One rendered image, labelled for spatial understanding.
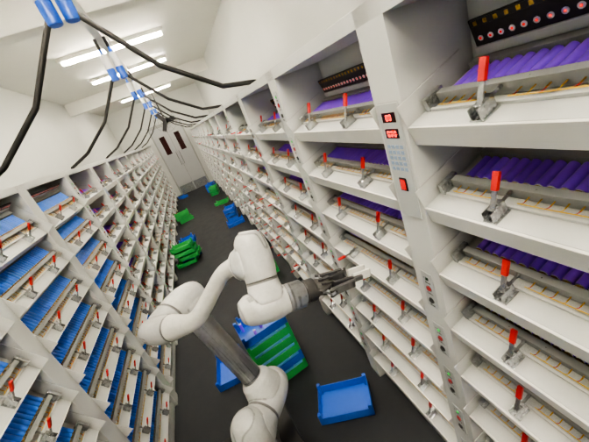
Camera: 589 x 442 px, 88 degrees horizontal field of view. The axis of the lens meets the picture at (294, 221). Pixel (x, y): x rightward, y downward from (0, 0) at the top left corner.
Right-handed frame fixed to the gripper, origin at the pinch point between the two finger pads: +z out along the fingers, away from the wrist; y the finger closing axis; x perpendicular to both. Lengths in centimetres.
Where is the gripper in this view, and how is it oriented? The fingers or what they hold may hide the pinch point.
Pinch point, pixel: (358, 273)
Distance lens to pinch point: 107.8
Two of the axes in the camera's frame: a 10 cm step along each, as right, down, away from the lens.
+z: 9.2, -2.6, 2.8
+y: 3.4, 2.5, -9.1
